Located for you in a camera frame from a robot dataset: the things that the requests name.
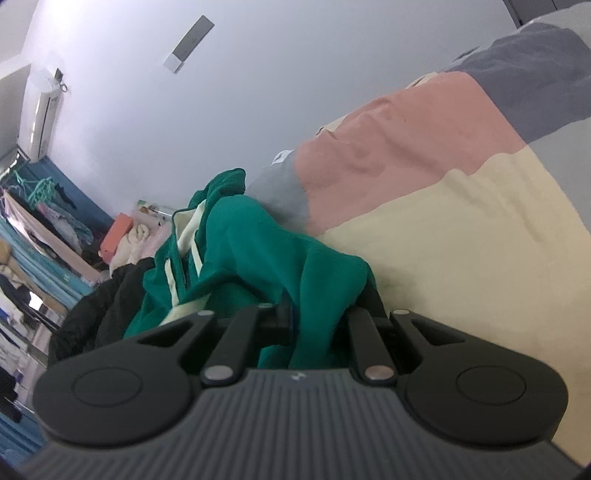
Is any green hoodie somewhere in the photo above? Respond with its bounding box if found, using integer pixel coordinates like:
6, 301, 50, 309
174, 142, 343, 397
125, 169, 386, 369

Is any hanging clothes rack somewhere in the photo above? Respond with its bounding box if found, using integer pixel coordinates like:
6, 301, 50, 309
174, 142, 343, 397
1, 151, 112, 466

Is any cream folded blanket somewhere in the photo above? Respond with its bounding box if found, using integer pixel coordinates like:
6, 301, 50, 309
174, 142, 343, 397
109, 224, 150, 276

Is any black puffer jacket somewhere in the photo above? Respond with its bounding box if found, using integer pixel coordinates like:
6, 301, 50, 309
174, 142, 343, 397
48, 258, 155, 367

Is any orange box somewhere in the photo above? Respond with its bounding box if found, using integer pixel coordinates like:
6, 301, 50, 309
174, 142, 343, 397
99, 213, 133, 264

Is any patchwork bed quilt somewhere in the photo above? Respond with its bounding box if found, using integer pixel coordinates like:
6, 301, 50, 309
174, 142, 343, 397
246, 2, 590, 462

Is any green clip hanger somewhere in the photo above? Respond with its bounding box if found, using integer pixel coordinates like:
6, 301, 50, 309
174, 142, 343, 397
10, 172, 57, 209

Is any white air conditioner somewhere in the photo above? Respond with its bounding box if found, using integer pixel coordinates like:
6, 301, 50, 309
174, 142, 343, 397
18, 69, 67, 163

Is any wall switch panel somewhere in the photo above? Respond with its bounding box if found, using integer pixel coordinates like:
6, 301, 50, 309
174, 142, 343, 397
163, 15, 214, 73

